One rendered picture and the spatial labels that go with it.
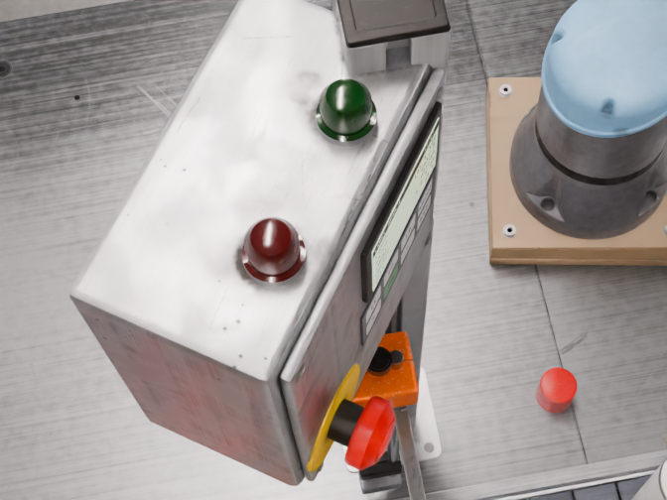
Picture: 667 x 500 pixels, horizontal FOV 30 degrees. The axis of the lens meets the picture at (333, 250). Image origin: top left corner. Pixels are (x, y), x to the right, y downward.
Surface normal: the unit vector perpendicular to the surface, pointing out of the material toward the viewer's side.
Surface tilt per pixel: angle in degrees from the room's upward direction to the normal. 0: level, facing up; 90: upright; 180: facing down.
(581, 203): 75
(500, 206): 3
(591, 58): 10
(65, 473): 0
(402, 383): 0
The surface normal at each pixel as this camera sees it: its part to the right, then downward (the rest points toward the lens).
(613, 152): -0.04, 0.93
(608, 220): 0.07, 0.77
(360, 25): -0.04, -0.39
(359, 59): 0.17, 0.90
